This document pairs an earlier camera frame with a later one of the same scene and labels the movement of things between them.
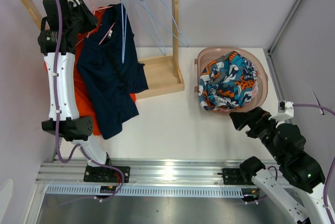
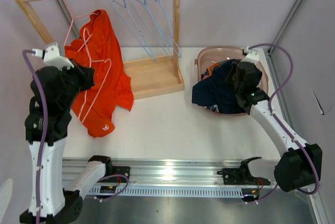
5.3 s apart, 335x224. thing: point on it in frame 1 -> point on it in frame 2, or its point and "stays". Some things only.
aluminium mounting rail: (142, 171) stays
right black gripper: (254, 118) -> (229, 78)
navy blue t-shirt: (113, 71) -> (214, 91)
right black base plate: (233, 176) stays
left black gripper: (91, 21) -> (82, 71)
